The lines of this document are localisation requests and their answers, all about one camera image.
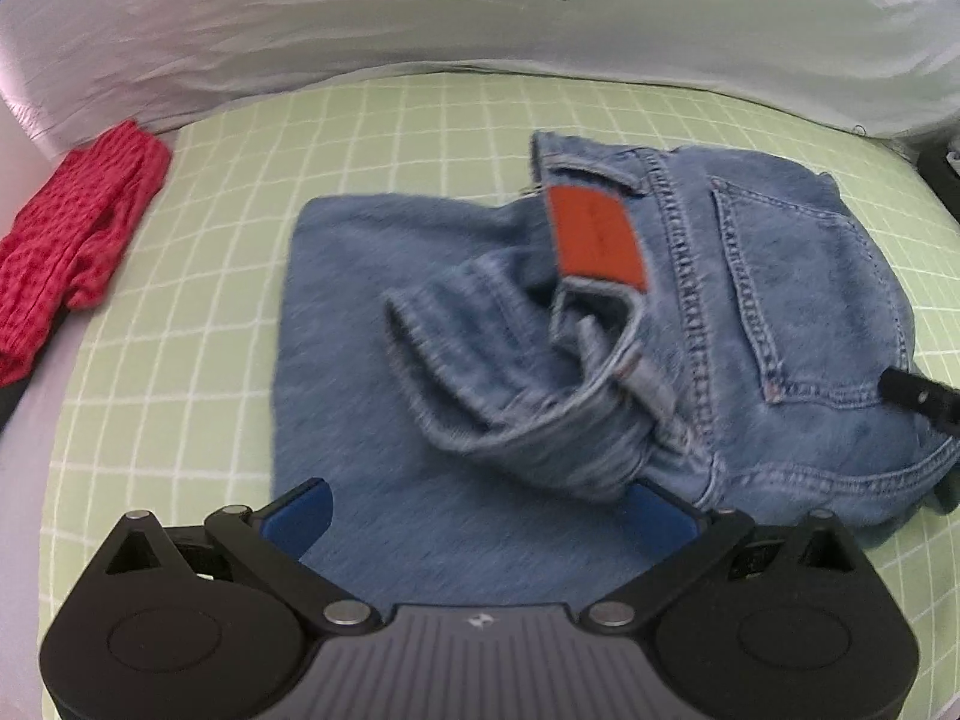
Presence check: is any red patterned garment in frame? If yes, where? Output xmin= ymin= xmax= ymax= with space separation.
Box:
xmin=0 ymin=120 xmax=174 ymax=385

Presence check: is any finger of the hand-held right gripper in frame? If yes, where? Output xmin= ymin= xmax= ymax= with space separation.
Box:
xmin=881 ymin=366 xmax=960 ymax=437

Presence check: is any green grid cutting mat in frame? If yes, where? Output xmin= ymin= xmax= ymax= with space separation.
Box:
xmin=37 ymin=71 xmax=960 ymax=720

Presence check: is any black garment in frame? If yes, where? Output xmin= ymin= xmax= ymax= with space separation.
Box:
xmin=0 ymin=371 xmax=35 ymax=436

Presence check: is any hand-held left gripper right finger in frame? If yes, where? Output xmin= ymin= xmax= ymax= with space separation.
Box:
xmin=583 ymin=481 xmax=872 ymax=635

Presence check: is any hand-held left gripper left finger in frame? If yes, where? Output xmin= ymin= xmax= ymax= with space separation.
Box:
xmin=101 ymin=477 xmax=378 ymax=637

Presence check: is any white carrot print duvet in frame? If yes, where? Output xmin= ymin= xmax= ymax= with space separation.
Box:
xmin=0 ymin=0 xmax=960 ymax=160

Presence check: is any white cloth sheet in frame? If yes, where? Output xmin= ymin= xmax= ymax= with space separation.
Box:
xmin=0 ymin=306 xmax=106 ymax=638

